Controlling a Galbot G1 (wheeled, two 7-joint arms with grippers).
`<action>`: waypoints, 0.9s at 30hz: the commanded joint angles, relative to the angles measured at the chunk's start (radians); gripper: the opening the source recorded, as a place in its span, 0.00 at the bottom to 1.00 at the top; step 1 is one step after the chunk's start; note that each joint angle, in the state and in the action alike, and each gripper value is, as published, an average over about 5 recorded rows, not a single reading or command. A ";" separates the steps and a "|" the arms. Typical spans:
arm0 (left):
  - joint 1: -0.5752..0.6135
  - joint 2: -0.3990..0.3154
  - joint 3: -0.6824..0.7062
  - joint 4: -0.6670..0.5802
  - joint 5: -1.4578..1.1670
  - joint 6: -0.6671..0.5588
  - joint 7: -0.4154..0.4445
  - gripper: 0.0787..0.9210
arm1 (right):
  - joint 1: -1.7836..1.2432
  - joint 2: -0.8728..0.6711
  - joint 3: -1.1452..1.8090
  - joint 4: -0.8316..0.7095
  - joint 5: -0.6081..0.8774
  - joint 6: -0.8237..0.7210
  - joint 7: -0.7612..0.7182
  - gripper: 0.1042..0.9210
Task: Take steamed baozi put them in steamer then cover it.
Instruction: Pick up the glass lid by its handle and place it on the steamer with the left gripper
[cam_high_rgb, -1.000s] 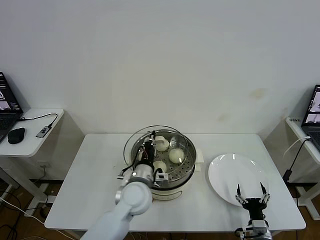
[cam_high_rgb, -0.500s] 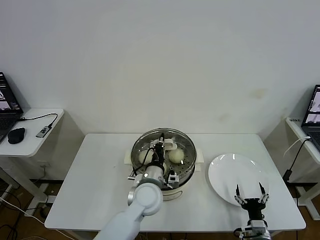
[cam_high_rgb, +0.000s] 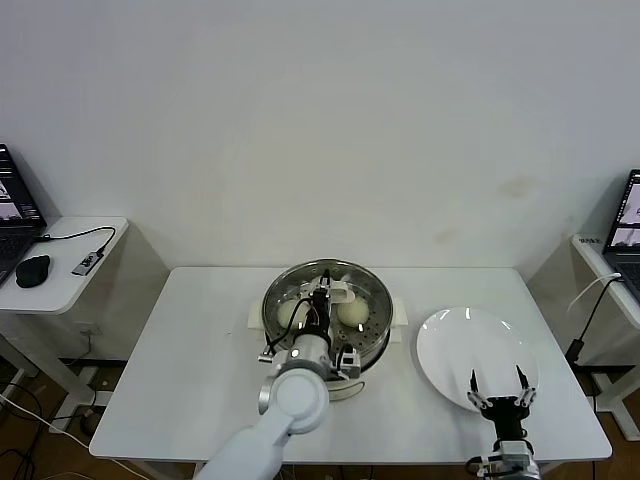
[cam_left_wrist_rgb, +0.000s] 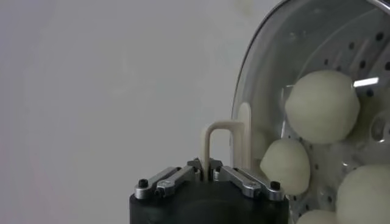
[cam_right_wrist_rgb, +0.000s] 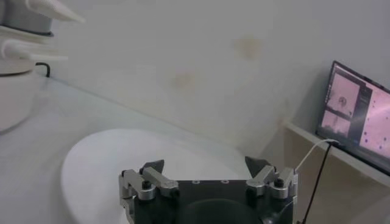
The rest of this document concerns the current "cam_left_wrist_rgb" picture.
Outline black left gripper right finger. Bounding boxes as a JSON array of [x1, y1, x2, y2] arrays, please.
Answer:
[[209, 158, 286, 201]]

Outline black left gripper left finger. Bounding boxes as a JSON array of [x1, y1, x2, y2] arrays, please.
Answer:
[[135, 158, 204, 200]]

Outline white steamed baozi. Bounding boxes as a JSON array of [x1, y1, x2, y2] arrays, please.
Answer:
[[335, 164, 390, 224], [285, 69, 361, 145], [295, 209, 339, 224], [260, 138, 311, 196]]

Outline glass lid with cream handle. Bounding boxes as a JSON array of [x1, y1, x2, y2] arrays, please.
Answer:
[[199, 0, 390, 224]]

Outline perforated steel steamer basket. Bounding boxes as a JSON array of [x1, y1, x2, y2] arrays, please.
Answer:
[[274, 0, 390, 224]]

